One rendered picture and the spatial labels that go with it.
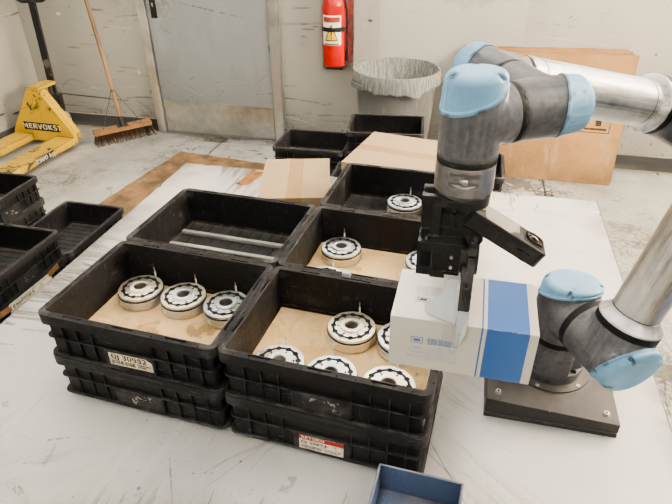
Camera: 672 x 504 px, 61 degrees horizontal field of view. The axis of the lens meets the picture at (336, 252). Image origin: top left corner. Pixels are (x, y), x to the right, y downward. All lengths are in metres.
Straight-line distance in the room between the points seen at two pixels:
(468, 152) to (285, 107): 3.81
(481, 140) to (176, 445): 0.86
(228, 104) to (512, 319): 3.95
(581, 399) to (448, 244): 0.65
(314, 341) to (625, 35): 3.35
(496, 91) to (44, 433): 1.09
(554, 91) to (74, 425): 1.10
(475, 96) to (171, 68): 4.15
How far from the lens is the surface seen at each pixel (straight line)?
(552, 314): 1.21
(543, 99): 0.73
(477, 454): 1.21
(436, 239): 0.76
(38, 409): 1.42
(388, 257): 1.48
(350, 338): 1.18
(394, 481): 1.11
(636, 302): 1.11
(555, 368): 1.29
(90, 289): 1.38
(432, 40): 4.12
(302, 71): 4.34
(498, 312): 0.83
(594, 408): 1.31
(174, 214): 1.62
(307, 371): 1.01
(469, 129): 0.68
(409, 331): 0.81
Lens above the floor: 1.63
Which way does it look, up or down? 32 degrees down
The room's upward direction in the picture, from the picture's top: 1 degrees counter-clockwise
